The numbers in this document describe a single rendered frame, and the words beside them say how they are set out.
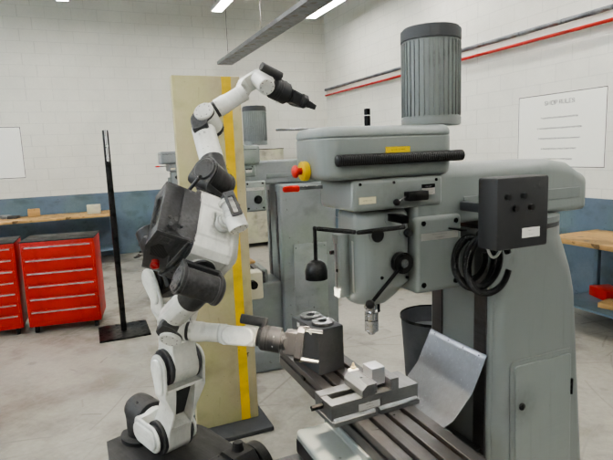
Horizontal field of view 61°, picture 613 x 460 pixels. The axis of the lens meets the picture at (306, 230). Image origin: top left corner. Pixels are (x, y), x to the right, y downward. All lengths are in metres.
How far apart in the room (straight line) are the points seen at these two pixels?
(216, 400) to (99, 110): 7.70
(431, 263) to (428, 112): 0.49
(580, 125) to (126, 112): 7.68
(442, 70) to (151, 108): 9.12
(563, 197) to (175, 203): 1.40
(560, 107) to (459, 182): 4.95
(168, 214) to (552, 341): 1.42
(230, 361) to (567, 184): 2.35
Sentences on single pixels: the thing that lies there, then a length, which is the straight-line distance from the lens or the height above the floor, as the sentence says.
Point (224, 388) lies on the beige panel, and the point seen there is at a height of 0.29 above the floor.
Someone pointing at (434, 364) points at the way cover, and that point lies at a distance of 2.12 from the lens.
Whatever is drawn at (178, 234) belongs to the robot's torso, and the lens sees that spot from 1.67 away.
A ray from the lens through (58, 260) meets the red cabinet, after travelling 6.08.
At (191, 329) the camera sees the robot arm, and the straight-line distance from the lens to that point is 1.87.
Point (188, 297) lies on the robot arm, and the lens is 1.67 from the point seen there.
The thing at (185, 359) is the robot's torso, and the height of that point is 1.05.
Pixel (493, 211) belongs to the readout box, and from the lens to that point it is 1.57.
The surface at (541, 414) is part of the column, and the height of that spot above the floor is 0.85.
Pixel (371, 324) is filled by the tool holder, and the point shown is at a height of 1.23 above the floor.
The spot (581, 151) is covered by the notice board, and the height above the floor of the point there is 1.70.
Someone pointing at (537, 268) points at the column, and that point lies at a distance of 1.98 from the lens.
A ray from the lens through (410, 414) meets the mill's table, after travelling 1.88.
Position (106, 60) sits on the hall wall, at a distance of 10.66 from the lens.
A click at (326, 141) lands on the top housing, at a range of 1.53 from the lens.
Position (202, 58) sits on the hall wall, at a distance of 10.92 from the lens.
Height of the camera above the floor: 1.82
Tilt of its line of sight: 9 degrees down
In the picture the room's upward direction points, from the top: 2 degrees counter-clockwise
